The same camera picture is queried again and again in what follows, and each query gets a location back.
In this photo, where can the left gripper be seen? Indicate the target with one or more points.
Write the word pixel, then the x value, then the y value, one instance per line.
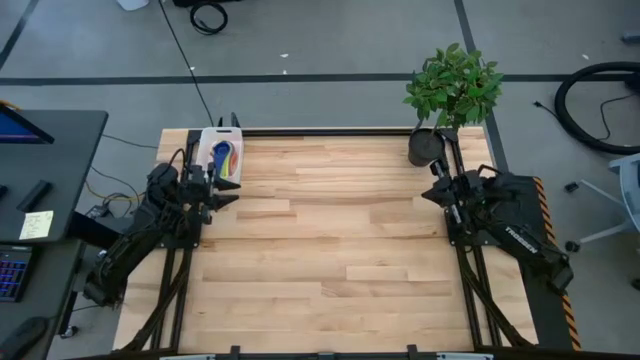
pixel 200 192

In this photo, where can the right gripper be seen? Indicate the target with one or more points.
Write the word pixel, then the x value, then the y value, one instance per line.
pixel 457 195

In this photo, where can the yellow measuring cup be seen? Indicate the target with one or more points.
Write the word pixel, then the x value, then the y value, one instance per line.
pixel 227 167

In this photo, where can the orange measuring cup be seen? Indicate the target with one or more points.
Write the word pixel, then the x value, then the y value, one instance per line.
pixel 236 161

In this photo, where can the navy blue measuring cup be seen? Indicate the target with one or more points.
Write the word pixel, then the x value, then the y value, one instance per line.
pixel 221 152

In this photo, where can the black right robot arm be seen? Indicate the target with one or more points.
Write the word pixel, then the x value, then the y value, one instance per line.
pixel 520 230

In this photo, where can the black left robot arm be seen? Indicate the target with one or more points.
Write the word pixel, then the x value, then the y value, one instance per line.
pixel 135 235

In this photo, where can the white plastic basket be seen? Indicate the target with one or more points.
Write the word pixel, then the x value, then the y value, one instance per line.
pixel 205 150

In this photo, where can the green potted plant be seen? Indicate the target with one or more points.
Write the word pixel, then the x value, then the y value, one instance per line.
pixel 455 85

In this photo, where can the black side plate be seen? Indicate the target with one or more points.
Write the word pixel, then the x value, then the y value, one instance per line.
pixel 95 232

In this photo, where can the black hazard striped platform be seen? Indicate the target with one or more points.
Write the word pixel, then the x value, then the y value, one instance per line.
pixel 545 320

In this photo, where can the black desk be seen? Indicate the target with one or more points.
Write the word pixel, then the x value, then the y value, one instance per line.
pixel 65 150

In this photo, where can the black marker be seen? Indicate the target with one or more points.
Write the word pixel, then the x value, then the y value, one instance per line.
pixel 34 196

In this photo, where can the yellow sticky note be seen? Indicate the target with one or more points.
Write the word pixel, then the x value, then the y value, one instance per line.
pixel 36 225

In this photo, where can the grey office chair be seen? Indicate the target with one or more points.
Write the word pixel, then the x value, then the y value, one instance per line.
pixel 631 185

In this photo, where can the white bin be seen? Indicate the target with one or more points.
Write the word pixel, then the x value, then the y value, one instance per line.
pixel 132 4

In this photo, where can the blue lit monitor screen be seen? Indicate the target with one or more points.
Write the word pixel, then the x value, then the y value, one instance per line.
pixel 20 127

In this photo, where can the backlit keyboard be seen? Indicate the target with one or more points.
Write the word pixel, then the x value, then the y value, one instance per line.
pixel 15 272

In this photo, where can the grey floor object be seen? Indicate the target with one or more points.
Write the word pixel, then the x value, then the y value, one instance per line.
pixel 631 36

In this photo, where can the black computer mouse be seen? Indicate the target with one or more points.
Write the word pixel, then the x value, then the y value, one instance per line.
pixel 22 337

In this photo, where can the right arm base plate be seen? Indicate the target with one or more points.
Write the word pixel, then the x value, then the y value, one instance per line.
pixel 470 237

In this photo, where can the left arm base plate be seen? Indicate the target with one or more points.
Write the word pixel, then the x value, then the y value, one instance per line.
pixel 192 240

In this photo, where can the black aluminium table frame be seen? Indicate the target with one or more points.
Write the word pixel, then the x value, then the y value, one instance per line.
pixel 280 132

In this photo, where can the black frame clamp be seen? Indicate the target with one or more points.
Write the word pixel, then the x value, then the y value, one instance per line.
pixel 235 353
pixel 412 352

